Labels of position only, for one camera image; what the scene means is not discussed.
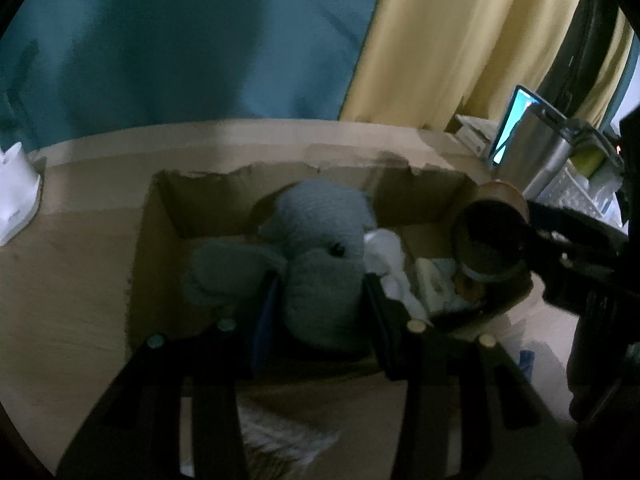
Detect teal-cased tablet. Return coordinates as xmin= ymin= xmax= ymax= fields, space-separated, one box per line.
xmin=489 ymin=85 xmax=541 ymax=166

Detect cardboard box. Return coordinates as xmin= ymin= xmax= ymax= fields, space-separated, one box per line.
xmin=122 ymin=147 xmax=533 ymax=376

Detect crumpled clear plastic bag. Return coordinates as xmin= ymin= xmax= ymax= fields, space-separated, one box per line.
xmin=595 ymin=170 xmax=626 ymax=221

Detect white desk lamp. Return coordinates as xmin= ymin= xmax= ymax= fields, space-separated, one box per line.
xmin=0 ymin=142 xmax=43 ymax=246

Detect white socks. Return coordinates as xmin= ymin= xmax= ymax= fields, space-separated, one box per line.
xmin=362 ymin=230 xmax=426 ymax=321

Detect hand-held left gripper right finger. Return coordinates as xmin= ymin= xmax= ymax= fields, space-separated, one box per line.
xmin=362 ymin=270 xmax=583 ymax=480

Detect grey plush toy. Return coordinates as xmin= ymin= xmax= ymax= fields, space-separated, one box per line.
xmin=182 ymin=177 xmax=378 ymax=353

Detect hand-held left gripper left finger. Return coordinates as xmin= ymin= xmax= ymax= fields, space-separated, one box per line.
xmin=55 ymin=267 xmax=283 ymax=480

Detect yellow-green sponge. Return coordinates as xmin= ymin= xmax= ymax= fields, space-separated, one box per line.
xmin=570 ymin=150 xmax=606 ymax=178

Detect white plastic basket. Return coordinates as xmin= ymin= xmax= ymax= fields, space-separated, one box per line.
xmin=537 ymin=167 xmax=626 ymax=226

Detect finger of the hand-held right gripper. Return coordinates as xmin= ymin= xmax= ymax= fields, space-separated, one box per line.
xmin=530 ymin=202 xmax=621 ymax=241
xmin=467 ymin=205 xmax=538 ymax=263

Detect teal curtain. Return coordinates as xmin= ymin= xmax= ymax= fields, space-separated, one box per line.
xmin=0 ymin=0 xmax=391 ymax=153

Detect red can with gold lid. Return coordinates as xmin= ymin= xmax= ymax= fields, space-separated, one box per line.
xmin=450 ymin=182 xmax=532 ymax=283

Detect white box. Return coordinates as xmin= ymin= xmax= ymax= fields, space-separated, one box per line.
xmin=455 ymin=115 xmax=501 ymax=158

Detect steel tumbler with black lid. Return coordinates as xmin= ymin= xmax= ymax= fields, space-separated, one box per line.
xmin=517 ymin=105 xmax=576 ymax=198

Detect yellow curtain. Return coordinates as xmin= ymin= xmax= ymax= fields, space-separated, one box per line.
xmin=340 ymin=0 xmax=633 ymax=133

